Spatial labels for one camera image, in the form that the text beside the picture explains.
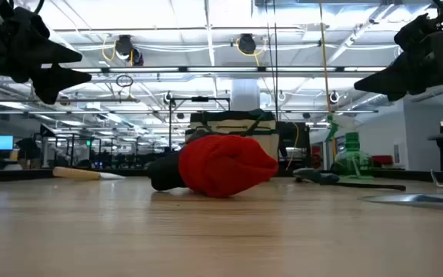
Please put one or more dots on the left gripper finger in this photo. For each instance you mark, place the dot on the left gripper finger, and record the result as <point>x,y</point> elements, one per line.
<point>56,55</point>
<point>52,82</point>

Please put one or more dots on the red and black gardening glove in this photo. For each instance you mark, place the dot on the red and black gardening glove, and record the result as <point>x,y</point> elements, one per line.
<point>225,165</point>

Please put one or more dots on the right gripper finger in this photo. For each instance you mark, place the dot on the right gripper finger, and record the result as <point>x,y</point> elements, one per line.
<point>417,34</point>
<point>394,82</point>

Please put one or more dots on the green-headed hammer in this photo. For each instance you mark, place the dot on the green-headed hammer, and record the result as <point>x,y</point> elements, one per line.
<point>314,175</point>

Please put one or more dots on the beige green gardening tool bag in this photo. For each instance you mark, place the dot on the beige green gardening tool bag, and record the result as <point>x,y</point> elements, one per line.
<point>229,123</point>

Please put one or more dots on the red storage box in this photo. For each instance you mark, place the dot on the red storage box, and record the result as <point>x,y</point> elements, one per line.
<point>382,160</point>

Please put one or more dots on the white marker with green cap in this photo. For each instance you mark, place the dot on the white marker with green cap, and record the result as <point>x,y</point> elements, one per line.
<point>352,161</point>

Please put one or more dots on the white round pillar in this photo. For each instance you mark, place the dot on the white round pillar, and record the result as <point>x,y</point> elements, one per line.
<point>244,96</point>

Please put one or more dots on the black cabinet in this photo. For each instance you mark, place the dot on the black cabinet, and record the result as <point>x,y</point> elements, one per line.
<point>287,144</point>

